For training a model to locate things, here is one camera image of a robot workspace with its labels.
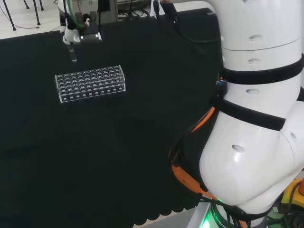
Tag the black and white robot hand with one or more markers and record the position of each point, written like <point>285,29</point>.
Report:
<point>89,35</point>

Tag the clear glass test tube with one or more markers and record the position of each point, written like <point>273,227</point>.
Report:
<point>72,53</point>

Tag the clear plastic test tube rack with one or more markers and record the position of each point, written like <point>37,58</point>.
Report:
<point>91,83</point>

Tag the black tripod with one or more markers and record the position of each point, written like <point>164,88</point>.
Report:
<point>11,20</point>

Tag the black bench cloth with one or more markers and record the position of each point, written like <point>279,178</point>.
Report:
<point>107,142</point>

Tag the yellow stop button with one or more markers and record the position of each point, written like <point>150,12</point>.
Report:
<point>293,192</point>

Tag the white pedestal with green light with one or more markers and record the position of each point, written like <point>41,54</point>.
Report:
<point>202,213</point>

